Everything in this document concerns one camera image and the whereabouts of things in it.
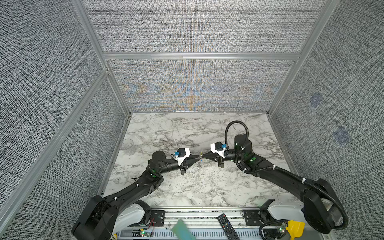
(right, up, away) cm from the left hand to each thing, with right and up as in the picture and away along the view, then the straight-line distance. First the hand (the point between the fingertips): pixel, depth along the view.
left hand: (197, 158), depth 71 cm
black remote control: (+14, -33, -2) cm, 36 cm away
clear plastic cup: (-46, +4, +27) cm, 53 cm away
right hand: (+2, +2, +1) cm, 3 cm away
